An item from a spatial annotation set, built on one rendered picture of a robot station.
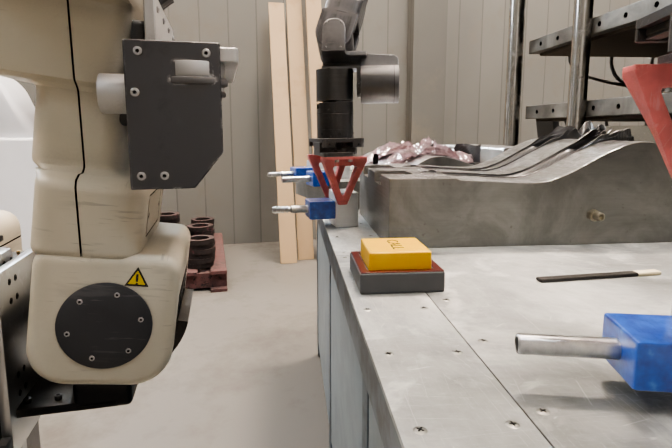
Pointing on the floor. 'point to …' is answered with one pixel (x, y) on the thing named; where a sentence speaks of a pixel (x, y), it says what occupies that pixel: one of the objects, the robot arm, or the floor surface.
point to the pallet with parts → (203, 253)
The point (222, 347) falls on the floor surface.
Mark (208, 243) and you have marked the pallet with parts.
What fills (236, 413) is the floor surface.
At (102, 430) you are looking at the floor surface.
